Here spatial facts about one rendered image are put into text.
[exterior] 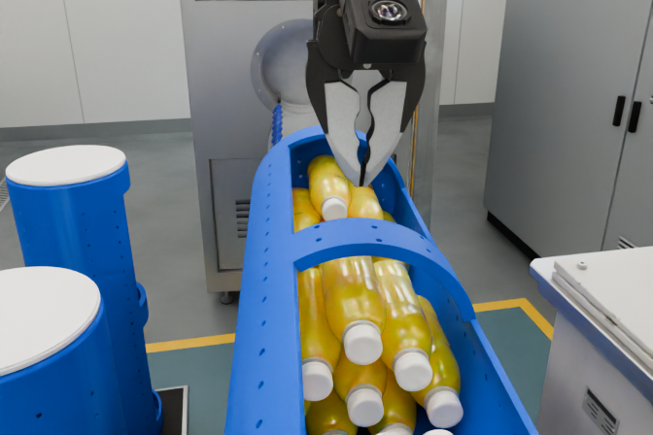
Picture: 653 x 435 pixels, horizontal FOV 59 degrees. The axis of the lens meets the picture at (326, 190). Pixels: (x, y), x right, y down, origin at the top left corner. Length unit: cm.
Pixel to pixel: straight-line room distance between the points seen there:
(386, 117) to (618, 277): 40
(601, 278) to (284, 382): 41
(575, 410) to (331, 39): 56
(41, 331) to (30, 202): 64
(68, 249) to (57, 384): 67
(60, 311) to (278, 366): 50
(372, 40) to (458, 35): 538
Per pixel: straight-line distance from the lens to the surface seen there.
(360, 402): 65
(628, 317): 68
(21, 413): 90
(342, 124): 44
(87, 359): 92
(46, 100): 549
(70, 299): 96
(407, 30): 36
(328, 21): 42
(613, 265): 77
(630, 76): 252
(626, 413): 73
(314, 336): 65
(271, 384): 49
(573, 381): 80
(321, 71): 43
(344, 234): 63
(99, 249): 153
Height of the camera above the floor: 152
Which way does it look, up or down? 22 degrees down
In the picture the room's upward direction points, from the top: straight up
